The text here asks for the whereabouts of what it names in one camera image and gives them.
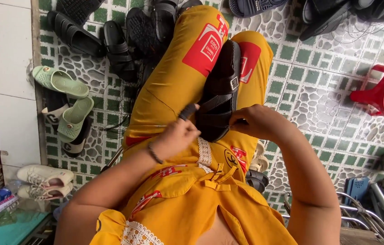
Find black and white slipper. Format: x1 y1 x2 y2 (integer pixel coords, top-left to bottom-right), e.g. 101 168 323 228
61 117 92 158
41 92 70 127

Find person's right hand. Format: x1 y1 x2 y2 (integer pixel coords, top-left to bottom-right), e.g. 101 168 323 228
229 104 283 143

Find black glossy shoe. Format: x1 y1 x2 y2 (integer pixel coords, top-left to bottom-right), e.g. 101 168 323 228
245 169 270 194

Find black thread bundle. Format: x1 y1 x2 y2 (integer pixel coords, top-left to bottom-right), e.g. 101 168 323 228
100 83 136 132

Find black finger cot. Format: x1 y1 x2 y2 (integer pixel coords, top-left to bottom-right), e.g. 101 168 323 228
178 103 197 122

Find teal table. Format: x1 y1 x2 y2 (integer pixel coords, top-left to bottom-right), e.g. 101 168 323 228
0 210 55 245

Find metal chair frames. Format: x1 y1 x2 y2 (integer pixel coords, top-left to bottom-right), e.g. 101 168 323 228
281 177 384 245

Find navy blue slide sandal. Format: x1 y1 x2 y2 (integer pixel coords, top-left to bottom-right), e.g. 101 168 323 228
228 0 288 18

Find dark bead bracelet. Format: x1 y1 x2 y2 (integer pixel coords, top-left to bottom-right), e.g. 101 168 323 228
147 142 164 165

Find person's left hand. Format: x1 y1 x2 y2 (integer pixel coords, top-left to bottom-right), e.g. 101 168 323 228
151 103 202 164

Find white sneaker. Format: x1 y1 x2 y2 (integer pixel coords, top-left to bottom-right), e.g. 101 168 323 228
17 183 74 201
17 165 75 188

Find yellow printed clothing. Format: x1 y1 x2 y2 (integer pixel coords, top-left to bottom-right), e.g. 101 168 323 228
89 5 298 245

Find black buckled leather sandal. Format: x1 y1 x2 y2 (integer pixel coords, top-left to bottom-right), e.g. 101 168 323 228
195 40 242 143

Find beige sandal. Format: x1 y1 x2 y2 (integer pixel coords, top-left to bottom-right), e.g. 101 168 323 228
248 141 270 173

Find green rubber slipper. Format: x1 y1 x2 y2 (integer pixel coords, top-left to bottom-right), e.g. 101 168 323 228
57 97 95 144
31 66 90 99

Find black slide sandal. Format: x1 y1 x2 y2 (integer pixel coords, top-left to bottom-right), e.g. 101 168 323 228
299 0 353 42
351 0 384 22

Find heap of black rubber sandals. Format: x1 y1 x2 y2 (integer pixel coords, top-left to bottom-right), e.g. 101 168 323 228
47 0 203 84

